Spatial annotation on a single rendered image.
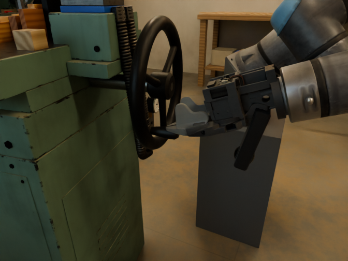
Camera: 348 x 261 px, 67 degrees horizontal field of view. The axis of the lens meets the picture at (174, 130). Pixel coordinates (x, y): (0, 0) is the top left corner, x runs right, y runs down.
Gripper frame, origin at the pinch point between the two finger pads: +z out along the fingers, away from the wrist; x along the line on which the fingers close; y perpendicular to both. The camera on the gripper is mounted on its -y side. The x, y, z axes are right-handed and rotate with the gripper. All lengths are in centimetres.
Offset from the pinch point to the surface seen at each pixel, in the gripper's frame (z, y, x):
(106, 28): 7.8, 21.7, -3.8
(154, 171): 62, -58, -87
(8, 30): 31.4, 28.8, -4.3
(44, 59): 18.1, 19.9, 3.7
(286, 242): -10, -84, -52
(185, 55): 99, -16, -350
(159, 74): 3.1, 9.9, -9.5
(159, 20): -1.6, 19.8, -7.5
